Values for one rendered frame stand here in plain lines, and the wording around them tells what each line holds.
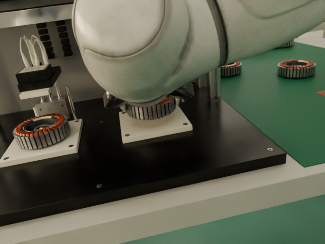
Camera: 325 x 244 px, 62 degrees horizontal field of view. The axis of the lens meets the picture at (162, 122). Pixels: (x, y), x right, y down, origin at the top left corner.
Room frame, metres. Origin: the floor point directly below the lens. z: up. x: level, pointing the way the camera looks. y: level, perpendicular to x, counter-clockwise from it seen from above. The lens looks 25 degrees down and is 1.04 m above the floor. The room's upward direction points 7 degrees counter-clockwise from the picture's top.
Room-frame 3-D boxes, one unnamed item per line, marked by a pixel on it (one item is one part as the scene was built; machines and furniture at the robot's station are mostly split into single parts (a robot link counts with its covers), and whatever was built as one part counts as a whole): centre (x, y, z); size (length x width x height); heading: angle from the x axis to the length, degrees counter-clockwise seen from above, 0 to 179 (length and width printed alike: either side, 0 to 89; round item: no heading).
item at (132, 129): (0.57, 0.02, 0.78); 0.15 x 0.15 x 0.01; 8
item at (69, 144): (0.54, 0.26, 0.78); 0.15 x 0.15 x 0.01; 8
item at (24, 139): (0.54, 0.26, 0.80); 0.11 x 0.11 x 0.04
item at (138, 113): (0.57, 0.02, 0.82); 0.11 x 0.11 x 0.04
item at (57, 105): (0.68, 0.28, 0.80); 0.08 x 0.05 x 0.06; 98
